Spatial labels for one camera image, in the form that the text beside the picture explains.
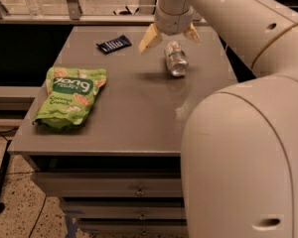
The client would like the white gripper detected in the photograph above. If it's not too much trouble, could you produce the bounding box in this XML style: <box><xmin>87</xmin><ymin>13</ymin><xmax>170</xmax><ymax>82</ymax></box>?
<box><xmin>138</xmin><ymin>7</ymin><xmax>201</xmax><ymax>55</ymax></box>

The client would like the silver 7up soda can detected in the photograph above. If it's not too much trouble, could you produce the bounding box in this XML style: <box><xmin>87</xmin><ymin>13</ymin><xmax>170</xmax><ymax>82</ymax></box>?
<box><xmin>164</xmin><ymin>41</ymin><xmax>189</xmax><ymax>77</ymax></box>

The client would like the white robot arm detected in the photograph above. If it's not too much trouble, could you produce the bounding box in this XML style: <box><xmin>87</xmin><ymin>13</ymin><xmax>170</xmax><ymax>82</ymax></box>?
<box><xmin>139</xmin><ymin>0</ymin><xmax>298</xmax><ymax>238</ymax></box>

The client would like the dark blue snack bar wrapper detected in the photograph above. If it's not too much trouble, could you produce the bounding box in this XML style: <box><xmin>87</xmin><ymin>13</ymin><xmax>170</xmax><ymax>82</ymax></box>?
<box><xmin>97</xmin><ymin>35</ymin><xmax>132</xmax><ymax>55</ymax></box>

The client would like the green coconut crunch snack bag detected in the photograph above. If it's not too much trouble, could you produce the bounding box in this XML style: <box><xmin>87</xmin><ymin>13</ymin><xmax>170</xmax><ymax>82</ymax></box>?
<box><xmin>33</xmin><ymin>66</ymin><xmax>106</xmax><ymax>131</ymax></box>

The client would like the grey drawer cabinet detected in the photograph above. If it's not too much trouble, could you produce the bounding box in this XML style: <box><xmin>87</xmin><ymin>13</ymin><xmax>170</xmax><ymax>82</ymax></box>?
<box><xmin>7</xmin><ymin>25</ymin><xmax>238</xmax><ymax>238</ymax></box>

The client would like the top grey drawer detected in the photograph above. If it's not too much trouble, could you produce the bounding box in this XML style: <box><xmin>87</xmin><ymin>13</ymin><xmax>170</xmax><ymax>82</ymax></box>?
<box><xmin>32</xmin><ymin>173</ymin><xmax>182</xmax><ymax>197</ymax></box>

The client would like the grey drawer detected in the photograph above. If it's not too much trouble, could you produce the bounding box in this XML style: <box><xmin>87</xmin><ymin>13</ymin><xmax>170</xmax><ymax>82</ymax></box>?
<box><xmin>61</xmin><ymin>200</ymin><xmax>186</xmax><ymax>220</ymax></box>
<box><xmin>78</xmin><ymin>220</ymin><xmax>188</xmax><ymax>234</ymax></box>
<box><xmin>32</xmin><ymin>173</ymin><xmax>182</xmax><ymax>197</ymax></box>

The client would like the middle grey drawer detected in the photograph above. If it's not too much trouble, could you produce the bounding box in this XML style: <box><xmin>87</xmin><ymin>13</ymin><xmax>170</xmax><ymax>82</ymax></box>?
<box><xmin>61</xmin><ymin>200</ymin><xmax>186</xmax><ymax>220</ymax></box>

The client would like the bottom grey drawer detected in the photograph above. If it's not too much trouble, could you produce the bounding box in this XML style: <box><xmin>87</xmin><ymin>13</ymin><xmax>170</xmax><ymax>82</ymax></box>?
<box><xmin>78</xmin><ymin>220</ymin><xmax>188</xmax><ymax>234</ymax></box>

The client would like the metal railing frame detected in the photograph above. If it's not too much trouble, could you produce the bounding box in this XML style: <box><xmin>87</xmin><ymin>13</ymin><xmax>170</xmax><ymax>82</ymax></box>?
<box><xmin>0</xmin><ymin>0</ymin><xmax>207</xmax><ymax>28</ymax></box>

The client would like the black floor cable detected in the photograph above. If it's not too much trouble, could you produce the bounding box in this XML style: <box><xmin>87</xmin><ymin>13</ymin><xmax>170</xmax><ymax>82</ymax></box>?
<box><xmin>27</xmin><ymin>194</ymin><xmax>48</xmax><ymax>238</ymax></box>

